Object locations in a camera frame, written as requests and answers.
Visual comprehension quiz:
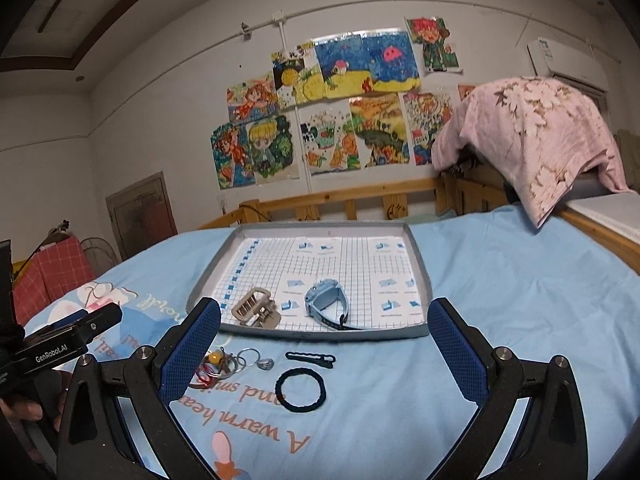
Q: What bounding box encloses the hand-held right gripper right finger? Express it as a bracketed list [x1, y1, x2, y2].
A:
[426, 297, 590, 480]

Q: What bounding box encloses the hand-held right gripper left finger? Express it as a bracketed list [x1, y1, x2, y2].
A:
[57, 297, 223, 480]

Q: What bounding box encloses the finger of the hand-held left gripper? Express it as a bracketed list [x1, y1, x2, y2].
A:
[62, 302, 124, 357]

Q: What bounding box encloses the brown cord with yellow bead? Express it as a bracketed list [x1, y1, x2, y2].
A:
[189, 347, 236, 391]

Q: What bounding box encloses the red braided bead bracelet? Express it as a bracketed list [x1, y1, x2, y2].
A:
[192, 360, 223, 386]

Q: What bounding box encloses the grey tray with grid paper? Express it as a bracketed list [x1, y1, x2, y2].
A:
[186, 220, 432, 342]

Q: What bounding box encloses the black hair tie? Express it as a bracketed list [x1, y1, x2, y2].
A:
[276, 367, 327, 408]

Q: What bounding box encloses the black hair clip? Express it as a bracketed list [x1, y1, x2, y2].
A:
[285, 351, 335, 369]

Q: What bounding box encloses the person's left hand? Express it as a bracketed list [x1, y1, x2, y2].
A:
[0, 382, 68, 436]

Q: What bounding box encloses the printed light blue bedsheet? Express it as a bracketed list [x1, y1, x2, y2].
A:
[0, 205, 640, 480]

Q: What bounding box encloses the round fan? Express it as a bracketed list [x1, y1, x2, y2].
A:
[80, 237, 119, 275]

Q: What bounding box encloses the red checked cloth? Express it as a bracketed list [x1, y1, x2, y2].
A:
[12, 235, 97, 327]

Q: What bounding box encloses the small brown door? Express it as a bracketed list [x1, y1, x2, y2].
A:
[106, 172, 179, 262]

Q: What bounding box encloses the light blue smartwatch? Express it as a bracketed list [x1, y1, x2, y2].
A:
[304, 278, 366, 331]

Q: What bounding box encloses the two cartoon figures drawing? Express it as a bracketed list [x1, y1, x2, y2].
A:
[211, 115, 301, 190]

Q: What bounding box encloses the white mattress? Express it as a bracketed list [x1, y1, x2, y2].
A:
[570, 192, 640, 242]

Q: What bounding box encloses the pink floral blanket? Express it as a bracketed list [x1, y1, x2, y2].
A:
[431, 75, 632, 231]

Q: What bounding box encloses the colourful crowded drawing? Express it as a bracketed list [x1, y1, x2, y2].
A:
[402, 91, 454, 166]

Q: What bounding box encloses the orange landscape drawing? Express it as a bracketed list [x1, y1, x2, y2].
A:
[350, 94, 411, 168]

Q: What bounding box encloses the orange fish drawing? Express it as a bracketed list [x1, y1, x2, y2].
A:
[299, 104, 362, 176]

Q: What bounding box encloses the orange-haired girl drawing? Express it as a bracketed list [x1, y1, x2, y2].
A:
[227, 75, 279, 123]

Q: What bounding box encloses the black and yellow drawing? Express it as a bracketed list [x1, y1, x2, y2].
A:
[272, 49, 327, 112]

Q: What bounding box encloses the blue sea painting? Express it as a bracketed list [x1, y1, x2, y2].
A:
[314, 30, 422, 100]

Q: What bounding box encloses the white air conditioner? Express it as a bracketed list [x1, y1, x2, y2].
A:
[526, 36, 611, 95]

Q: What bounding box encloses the red-haired figure drawing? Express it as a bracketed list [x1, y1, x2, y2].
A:
[405, 16, 460, 74]

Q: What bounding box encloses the wooden bed rail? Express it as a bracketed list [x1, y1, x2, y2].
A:
[199, 162, 640, 277]

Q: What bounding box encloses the white wall pipe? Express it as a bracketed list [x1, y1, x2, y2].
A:
[272, 10, 313, 196]

